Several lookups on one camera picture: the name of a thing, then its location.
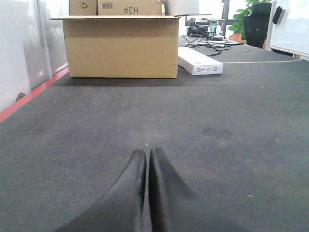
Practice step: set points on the upper cardboard box H3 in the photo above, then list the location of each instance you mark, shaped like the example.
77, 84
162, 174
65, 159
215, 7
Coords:
130, 7

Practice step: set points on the green potted plant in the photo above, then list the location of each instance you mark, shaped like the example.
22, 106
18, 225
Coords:
238, 26

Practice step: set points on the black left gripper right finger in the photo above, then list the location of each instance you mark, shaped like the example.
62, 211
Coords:
174, 207

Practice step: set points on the black office chair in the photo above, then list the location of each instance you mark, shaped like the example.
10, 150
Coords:
256, 24

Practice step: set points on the large open cardboard box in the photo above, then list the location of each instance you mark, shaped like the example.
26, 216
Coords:
114, 46

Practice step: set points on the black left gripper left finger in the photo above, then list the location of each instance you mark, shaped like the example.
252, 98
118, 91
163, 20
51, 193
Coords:
120, 208

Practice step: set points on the long white product box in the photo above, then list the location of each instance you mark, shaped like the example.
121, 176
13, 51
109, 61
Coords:
197, 63

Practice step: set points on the whiteboard with eraser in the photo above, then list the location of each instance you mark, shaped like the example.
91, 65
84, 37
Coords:
288, 28

